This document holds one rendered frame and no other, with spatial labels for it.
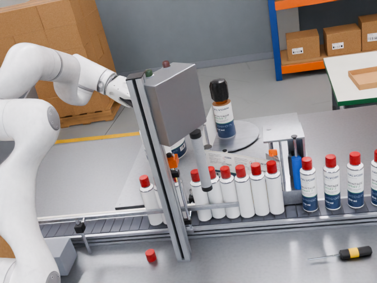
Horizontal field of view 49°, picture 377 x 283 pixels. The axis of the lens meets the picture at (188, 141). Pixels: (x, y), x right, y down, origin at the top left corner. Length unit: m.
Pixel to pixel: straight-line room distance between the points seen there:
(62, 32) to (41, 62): 3.58
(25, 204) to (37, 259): 0.13
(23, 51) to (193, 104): 0.48
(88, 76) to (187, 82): 0.37
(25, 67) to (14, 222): 0.37
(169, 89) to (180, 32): 4.70
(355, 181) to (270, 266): 0.39
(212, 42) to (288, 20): 1.04
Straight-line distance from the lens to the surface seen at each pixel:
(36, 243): 1.05
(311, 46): 5.05
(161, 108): 1.14
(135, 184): 1.85
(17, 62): 1.09
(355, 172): 1.44
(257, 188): 1.44
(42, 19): 4.75
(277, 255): 1.44
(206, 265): 1.44
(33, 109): 1.00
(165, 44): 5.93
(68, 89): 1.33
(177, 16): 5.79
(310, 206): 1.50
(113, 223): 1.66
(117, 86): 1.38
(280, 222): 1.49
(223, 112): 1.94
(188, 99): 1.21
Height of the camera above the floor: 1.84
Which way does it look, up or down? 27 degrees down
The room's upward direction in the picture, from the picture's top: 13 degrees counter-clockwise
